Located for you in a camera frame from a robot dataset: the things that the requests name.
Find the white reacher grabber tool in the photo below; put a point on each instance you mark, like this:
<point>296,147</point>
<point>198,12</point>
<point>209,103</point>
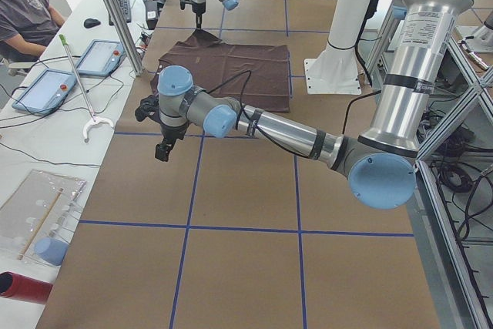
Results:
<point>94,118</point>

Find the wooden stick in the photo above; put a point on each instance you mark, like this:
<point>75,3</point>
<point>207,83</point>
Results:
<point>39,225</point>

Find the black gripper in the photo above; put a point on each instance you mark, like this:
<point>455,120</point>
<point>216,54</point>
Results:
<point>172,131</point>
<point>199,10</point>

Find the far blue teach pendant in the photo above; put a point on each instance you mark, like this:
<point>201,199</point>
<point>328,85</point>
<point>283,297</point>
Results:
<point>100,59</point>

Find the blue teach pendant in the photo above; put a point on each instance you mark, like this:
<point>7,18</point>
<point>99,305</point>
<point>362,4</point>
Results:
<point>46,93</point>
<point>100,59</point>

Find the clear plastic bag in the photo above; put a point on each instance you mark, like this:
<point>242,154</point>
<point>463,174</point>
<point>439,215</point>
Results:
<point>22,210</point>

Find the person in grey shirt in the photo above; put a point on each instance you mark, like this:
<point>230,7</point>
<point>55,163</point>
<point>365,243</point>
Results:
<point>27,28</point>

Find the light blue plastic cup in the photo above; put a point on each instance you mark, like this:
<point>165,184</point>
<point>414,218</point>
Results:
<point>51,250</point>

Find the black keyboard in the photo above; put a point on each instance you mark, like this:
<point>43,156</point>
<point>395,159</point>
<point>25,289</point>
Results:
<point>125,7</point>

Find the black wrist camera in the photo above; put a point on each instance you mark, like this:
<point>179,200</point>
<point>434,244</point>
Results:
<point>148,108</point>
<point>184,3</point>

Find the dark brown t-shirt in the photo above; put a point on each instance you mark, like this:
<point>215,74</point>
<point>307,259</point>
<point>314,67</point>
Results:
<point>258,75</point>

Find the black computer mouse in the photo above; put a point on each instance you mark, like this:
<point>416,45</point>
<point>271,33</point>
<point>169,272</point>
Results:
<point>91,23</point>

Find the aluminium frame post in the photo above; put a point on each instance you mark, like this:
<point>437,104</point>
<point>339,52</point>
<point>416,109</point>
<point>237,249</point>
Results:
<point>124,34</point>

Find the near blue teach pendant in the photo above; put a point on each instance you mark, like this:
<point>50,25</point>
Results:
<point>46,93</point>

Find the red cylinder tube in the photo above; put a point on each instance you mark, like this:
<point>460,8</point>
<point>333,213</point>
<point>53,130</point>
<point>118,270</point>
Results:
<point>20,287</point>

